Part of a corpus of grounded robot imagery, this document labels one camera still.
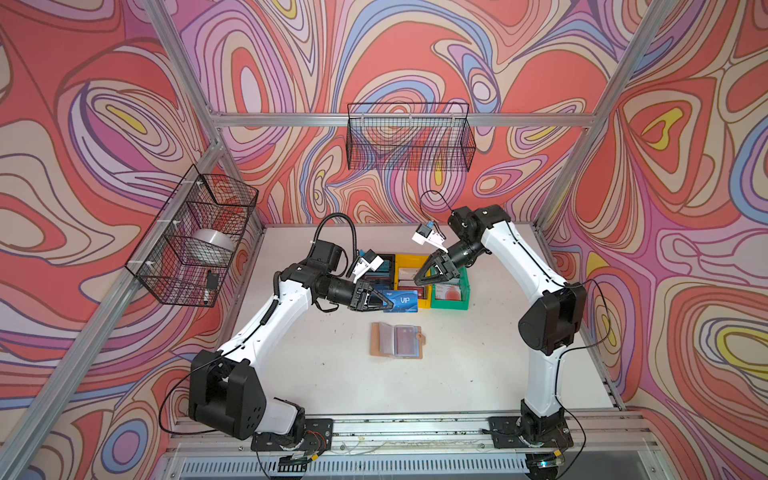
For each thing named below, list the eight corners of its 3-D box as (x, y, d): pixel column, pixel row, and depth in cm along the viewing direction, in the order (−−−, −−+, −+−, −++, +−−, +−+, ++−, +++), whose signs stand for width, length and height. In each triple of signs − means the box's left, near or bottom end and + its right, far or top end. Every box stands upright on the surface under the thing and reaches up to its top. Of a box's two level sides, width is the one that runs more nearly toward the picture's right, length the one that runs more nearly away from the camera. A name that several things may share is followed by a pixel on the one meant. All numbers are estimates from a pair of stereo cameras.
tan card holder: (369, 358, 88) (369, 354, 85) (371, 326, 94) (370, 322, 92) (425, 358, 88) (426, 354, 85) (423, 326, 94) (423, 322, 92)
